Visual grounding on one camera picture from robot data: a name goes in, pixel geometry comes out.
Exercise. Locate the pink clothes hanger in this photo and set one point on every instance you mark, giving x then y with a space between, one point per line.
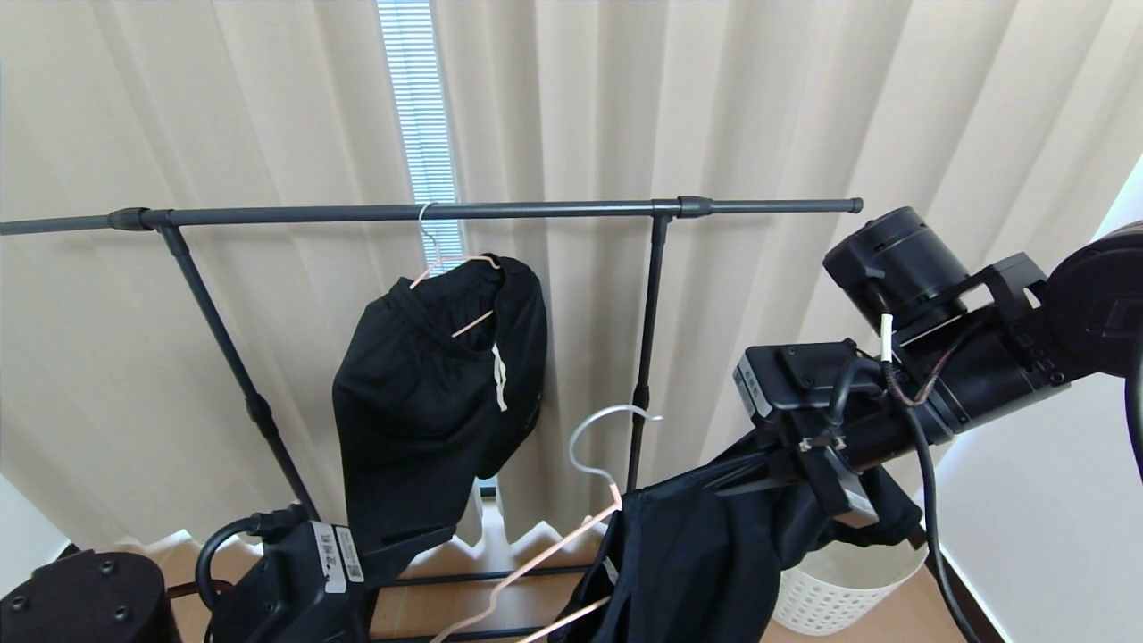
580 527
464 260

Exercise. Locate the black garment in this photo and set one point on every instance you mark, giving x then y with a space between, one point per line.
411 429
696 554

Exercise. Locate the window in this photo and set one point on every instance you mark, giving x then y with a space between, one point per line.
420 107

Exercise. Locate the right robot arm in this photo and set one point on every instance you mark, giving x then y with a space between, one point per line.
911 259

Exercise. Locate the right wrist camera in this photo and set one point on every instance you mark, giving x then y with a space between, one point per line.
786 375

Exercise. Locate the black clothes rack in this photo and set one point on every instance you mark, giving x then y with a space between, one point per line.
312 214

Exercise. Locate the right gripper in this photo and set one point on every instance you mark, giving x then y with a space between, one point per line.
884 433

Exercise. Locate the white laundry basket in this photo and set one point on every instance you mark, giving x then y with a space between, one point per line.
839 589

